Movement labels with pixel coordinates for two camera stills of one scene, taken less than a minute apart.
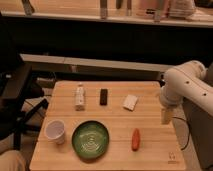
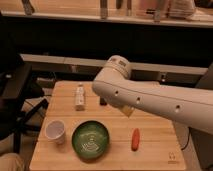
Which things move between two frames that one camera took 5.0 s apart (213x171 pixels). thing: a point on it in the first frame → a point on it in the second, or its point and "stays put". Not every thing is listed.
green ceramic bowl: x=90 y=139 stays put
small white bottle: x=80 y=98 stays put
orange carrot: x=136 y=139 stays put
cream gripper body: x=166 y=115 → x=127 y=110
